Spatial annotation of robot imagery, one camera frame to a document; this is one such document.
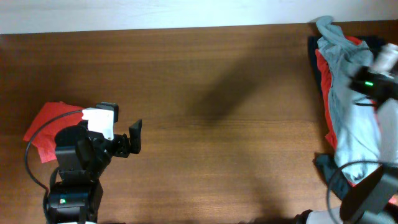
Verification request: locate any dark navy garment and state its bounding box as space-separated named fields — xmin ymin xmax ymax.
xmin=308 ymin=35 xmax=397 ymax=199

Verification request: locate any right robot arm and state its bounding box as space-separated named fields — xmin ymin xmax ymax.
xmin=293 ymin=67 xmax=397 ymax=224

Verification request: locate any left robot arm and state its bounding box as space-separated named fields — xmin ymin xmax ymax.
xmin=45 ymin=119 xmax=142 ymax=223

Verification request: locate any red printed t-shirt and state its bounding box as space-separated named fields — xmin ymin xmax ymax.
xmin=308 ymin=35 xmax=397 ymax=200

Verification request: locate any light grey t-shirt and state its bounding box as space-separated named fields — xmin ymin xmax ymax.
xmin=316 ymin=16 xmax=381 ymax=184

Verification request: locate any folded red cloth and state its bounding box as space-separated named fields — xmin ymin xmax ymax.
xmin=23 ymin=102 xmax=83 ymax=163

